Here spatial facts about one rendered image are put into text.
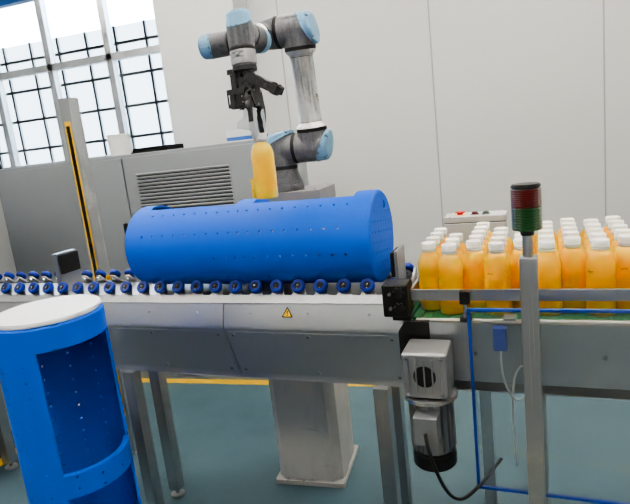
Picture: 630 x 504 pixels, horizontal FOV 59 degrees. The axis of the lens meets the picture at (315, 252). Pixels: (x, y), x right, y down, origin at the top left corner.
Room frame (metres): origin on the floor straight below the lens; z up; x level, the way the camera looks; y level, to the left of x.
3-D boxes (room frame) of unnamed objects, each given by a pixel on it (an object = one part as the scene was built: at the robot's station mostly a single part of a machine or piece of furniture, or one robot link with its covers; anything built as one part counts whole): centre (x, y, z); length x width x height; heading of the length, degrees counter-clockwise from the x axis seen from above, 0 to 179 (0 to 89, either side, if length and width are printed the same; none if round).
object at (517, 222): (1.19, -0.46, 1.18); 0.06 x 0.06 x 0.05
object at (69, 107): (2.55, 1.00, 0.85); 0.06 x 0.06 x 1.70; 67
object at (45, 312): (1.47, 0.74, 1.03); 0.28 x 0.28 x 0.01
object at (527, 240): (1.19, -0.46, 1.18); 0.06 x 0.06 x 0.16
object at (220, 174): (3.89, 1.09, 0.72); 2.15 x 0.54 x 1.45; 73
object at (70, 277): (2.19, 0.98, 1.00); 0.10 x 0.04 x 0.15; 157
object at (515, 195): (1.19, -0.46, 1.23); 0.06 x 0.06 x 0.04
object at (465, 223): (1.86, -0.55, 1.05); 0.20 x 0.10 x 0.10; 67
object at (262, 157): (1.67, 0.12, 1.33); 0.07 x 0.07 x 0.17
